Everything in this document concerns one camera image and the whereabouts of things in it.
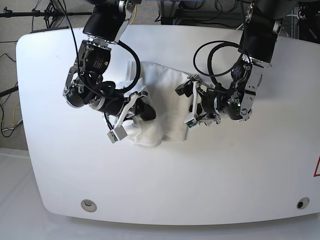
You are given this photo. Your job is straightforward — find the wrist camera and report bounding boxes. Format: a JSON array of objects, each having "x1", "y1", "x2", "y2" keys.
[
  {"x1": 107, "y1": 125, "x2": 127, "y2": 144},
  {"x1": 185, "y1": 119, "x2": 198, "y2": 129}
]

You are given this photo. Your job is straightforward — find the right table grommet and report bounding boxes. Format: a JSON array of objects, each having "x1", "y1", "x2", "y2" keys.
[{"x1": 296, "y1": 197, "x2": 310, "y2": 210}]

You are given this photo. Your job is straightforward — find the white printed T-shirt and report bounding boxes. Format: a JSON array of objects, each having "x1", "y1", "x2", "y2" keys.
[{"x1": 123, "y1": 61, "x2": 192, "y2": 148}]

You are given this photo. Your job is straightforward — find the black tripod stand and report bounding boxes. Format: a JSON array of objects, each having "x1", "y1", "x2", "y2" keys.
[{"x1": 0, "y1": 0, "x2": 92, "y2": 33}]

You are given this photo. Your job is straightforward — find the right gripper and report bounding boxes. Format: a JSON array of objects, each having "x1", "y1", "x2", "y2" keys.
[{"x1": 87, "y1": 82, "x2": 156, "y2": 122}]

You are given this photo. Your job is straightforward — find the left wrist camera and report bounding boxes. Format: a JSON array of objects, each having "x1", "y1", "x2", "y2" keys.
[{"x1": 185, "y1": 119, "x2": 198, "y2": 129}]

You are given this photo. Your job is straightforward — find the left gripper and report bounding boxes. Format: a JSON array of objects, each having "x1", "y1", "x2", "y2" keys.
[{"x1": 175, "y1": 74, "x2": 240, "y2": 126}]

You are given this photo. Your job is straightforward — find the table grommet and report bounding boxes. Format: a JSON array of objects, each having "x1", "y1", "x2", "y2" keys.
[
  {"x1": 296, "y1": 197, "x2": 310, "y2": 210},
  {"x1": 80, "y1": 199, "x2": 97, "y2": 213}
]

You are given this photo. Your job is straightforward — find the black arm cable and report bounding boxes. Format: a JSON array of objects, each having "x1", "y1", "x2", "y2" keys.
[
  {"x1": 57, "y1": 0, "x2": 141, "y2": 101},
  {"x1": 192, "y1": 41, "x2": 247, "y2": 85}
]

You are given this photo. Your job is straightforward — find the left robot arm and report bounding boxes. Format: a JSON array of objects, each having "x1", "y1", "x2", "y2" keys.
[{"x1": 175, "y1": 0, "x2": 298, "y2": 128}]

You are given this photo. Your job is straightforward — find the left table grommet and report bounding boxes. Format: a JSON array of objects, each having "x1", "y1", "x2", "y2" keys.
[{"x1": 80, "y1": 199, "x2": 97, "y2": 213}]

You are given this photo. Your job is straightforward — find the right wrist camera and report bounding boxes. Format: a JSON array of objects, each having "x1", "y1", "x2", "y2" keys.
[{"x1": 107, "y1": 125, "x2": 127, "y2": 144}]

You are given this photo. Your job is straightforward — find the red warning sticker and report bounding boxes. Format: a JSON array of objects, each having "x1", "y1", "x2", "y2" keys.
[{"x1": 313, "y1": 157, "x2": 320, "y2": 177}]

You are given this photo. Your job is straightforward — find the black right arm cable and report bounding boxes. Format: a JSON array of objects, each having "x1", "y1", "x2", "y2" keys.
[{"x1": 57, "y1": 0, "x2": 141, "y2": 101}]

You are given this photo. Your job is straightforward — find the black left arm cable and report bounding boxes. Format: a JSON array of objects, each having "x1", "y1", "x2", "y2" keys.
[{"x1": 192, "y1": 41, "x2": 247, "y2": 85}]

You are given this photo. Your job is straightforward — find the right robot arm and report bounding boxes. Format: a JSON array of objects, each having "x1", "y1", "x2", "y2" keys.
[{"x1": 63, "y1": 0, "x2": 156, "y2": 122}]

